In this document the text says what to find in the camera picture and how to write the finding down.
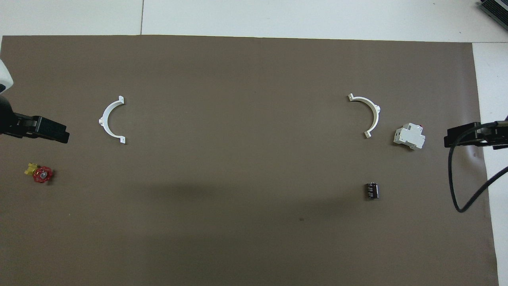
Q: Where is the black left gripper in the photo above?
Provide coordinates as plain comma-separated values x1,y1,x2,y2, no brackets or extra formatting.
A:
0,95,70,144

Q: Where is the white half pipe clamp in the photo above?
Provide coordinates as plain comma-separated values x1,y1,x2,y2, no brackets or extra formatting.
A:
98,95,127,144
348,93,381,138

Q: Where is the grey ribbed device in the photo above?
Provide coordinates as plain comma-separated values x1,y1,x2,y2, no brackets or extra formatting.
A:
477,0,508,25

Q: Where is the brown paper table mat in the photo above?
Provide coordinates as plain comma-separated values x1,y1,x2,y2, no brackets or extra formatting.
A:
0,35,500,286

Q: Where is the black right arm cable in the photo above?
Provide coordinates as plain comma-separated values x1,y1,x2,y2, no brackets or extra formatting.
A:
448,121,508,213

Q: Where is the red handle yellow valve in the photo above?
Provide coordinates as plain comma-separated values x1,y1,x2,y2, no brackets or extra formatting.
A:
24,162,54,184

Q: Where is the white circuit breaker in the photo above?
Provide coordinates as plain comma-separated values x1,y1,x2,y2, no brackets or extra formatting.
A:
393,123,426,151

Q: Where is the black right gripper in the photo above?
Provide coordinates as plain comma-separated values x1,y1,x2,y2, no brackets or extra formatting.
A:
443,118,508,150

